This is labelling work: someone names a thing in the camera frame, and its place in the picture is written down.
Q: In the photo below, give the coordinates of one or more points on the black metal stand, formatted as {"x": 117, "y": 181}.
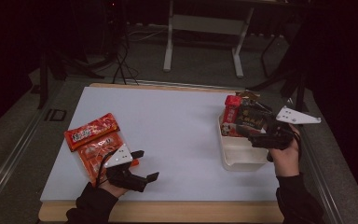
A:
{"x": 292, "y": 77}
{"x": 43, "y": 81}

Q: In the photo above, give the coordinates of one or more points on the orange packet with clear window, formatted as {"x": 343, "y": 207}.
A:
{"x": 94, "y": 152}

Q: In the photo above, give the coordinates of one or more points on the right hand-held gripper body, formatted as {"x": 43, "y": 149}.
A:
{"x": 295, "y": 117}

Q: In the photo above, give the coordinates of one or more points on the white plastic container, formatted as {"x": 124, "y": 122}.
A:
{"x": 239, "y": 152}

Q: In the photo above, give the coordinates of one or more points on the metal floor rail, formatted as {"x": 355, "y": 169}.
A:
{"x": 9, "y": 161}
{"x": 320, "y": 174}

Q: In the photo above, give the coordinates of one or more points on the white metal table frame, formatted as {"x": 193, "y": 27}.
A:
{"x": 206, "y": 24}

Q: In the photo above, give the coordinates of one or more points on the red-orange snack packet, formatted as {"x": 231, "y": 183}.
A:
{"x": 90, "y": 132}

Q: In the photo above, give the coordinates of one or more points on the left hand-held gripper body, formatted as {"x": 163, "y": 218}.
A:
{"x": 119, "y": 157}

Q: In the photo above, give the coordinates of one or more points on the red and black sauce packet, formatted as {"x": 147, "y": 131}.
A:
{"x": 245, "y": 118}

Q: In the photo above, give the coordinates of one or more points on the white table mat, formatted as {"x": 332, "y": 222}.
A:
{"x": 174, "y": 124}

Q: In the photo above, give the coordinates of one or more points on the person's right hand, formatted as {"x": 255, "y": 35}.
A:
{"x": 287, "y": 161}

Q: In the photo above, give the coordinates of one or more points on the gold snack packet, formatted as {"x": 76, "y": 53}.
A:
{"x": 247, "y": 95}

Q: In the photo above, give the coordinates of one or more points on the person's left hand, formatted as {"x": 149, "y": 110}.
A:
{"x": 113, "y": 188}

